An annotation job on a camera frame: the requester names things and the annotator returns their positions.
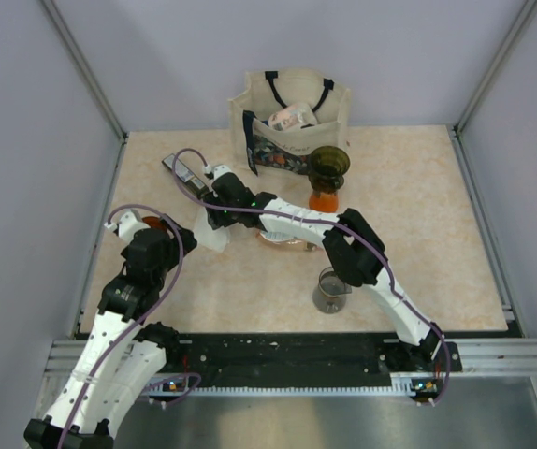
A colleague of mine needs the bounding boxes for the dark green glass dripper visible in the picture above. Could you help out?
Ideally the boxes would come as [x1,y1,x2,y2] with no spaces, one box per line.
[308,146,351,194]

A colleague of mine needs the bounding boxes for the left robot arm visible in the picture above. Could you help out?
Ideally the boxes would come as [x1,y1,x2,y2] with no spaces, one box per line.
[23,209,196,448]

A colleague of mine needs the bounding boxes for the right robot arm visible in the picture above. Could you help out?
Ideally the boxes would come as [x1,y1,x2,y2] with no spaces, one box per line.
[204,165,451,370]

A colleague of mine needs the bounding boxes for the black rectangular box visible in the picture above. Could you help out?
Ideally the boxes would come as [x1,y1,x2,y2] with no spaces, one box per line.
[162,153,210,199]

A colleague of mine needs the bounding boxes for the beige canvas tote bag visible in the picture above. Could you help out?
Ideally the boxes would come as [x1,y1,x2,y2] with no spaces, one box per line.
[228,68,351,175]

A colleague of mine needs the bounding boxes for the pink liquid soap bottle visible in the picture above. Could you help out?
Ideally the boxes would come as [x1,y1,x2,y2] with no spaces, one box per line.
[255,230,324,253]

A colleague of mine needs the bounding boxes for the pink pouch in bag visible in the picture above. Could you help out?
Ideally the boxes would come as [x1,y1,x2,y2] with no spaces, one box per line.
[267,102,318,132]

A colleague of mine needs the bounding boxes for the dark glass beaker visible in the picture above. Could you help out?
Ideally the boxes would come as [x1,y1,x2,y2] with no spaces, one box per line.
[312,267,352,314]

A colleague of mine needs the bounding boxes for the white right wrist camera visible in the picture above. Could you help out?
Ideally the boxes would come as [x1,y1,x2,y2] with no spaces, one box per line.
[203,164,232,180]

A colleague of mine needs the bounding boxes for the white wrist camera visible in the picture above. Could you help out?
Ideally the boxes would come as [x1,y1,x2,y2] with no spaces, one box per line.
[203,164,232,180]
[104,209,150,243]

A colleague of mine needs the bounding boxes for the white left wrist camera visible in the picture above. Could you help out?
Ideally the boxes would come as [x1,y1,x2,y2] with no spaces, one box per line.
[104,209,150,243]

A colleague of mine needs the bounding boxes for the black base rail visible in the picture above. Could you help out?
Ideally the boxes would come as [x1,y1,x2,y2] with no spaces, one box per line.
[161,332,461,389]

